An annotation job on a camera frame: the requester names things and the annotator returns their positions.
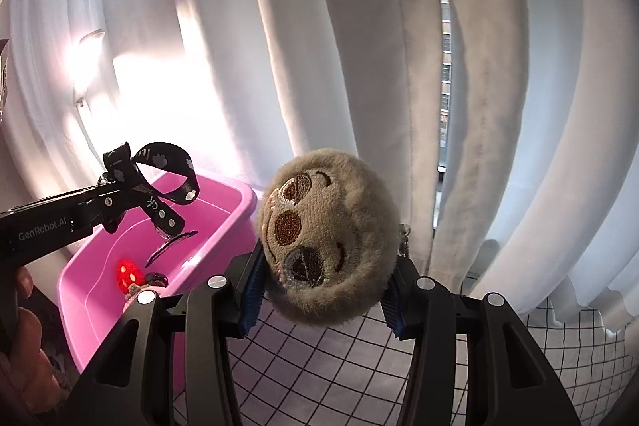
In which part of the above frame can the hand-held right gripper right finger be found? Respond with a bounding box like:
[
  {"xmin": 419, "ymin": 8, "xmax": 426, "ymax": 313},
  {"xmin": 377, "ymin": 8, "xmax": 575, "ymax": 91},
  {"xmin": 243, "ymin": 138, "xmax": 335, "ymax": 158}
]
[{"xmin": 382, "ymin": 256, "xmax": 582, "ymax": 426}]

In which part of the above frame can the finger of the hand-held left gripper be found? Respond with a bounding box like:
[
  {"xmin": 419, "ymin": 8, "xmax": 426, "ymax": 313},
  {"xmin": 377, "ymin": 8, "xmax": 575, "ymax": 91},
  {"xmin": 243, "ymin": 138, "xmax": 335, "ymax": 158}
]
[
  {"xmin": 75, "ymin": 195, "xmax": 131, "ymax": 234},
  {"xmin": 60, "ymin": 181, "xmax": 131, "ymax": 207}
]

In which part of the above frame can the building outside window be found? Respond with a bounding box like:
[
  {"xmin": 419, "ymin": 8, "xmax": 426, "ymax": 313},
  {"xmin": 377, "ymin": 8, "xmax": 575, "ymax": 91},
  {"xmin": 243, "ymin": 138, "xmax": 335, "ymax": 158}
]
[{"xmin": 432, "ymin": 0, "xmax": 452, "ymax": 172}]

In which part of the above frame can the white sheer curtain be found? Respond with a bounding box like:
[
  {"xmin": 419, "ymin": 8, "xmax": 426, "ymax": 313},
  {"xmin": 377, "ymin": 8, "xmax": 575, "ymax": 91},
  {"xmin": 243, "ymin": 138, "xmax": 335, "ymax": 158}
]
[{"xmin": 0, "ymin": 0, "xmax": 260, "ymax": 227}]

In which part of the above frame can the cream curtain panel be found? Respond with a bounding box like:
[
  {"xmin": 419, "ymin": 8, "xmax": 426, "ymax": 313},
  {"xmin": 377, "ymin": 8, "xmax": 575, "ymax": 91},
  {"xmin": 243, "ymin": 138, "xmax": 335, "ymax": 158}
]
[
  {"xmin": 429, "ymin": 0, "xmax": 639, "ymax": 332},
  {"xmin": 165, "ymin": 0, "xmax": 443, "ymax": 267}
]

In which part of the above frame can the black ribbon bow hair tie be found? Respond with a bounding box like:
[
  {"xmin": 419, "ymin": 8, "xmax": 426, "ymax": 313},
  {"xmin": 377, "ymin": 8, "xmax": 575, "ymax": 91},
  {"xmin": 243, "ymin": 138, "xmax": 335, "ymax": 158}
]
[{"xmin": 97, "ymin": 141, "xmax": 201, "ymax": 240}]

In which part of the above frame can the pink plastic bin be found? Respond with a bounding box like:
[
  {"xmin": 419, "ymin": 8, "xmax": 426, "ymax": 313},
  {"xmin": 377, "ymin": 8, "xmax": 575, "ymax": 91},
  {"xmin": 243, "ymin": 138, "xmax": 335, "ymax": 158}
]
[{"xmin": 56, "ymin": 171, "xmax": 258, "ymax": 374}]

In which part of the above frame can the beige sloth plush keychain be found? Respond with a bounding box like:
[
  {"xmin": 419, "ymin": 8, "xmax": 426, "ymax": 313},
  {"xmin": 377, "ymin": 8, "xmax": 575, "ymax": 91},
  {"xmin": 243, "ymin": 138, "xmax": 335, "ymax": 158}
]
[{"xmin": 257, "ymin": 148, "xmax": 413, "ymax": 331}]

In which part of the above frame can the white black grid tablecloth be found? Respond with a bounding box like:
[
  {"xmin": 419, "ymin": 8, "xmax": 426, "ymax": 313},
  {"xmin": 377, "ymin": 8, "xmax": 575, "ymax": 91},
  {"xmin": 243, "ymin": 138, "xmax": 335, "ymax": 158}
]
[{"xmin": 172, "ymin": 291, "xmax": 630, "ymax": 426}]

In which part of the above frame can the person's left hand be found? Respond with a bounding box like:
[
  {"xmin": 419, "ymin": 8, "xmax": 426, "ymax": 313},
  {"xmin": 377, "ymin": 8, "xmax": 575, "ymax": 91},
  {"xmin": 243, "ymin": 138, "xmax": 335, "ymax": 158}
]
[{"xmin": 0, "ymin": 266, "xmax": 63, "ymax": 412}]

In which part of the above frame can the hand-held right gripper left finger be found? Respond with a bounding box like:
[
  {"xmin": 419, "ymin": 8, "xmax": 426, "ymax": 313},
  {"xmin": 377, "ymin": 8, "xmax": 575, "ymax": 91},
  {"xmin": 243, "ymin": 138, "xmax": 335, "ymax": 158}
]
[{"xmin": 65, "ymin": 249, "xmax": 270, "ymax": 426}]

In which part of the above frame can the pink strawberry plush headband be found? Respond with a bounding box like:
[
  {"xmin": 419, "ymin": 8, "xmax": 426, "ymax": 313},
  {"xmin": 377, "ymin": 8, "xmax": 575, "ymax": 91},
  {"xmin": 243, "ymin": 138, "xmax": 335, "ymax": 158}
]
[{"xmin": 116, "ymin": 259, "xmax": 168, "ymax": 307}]

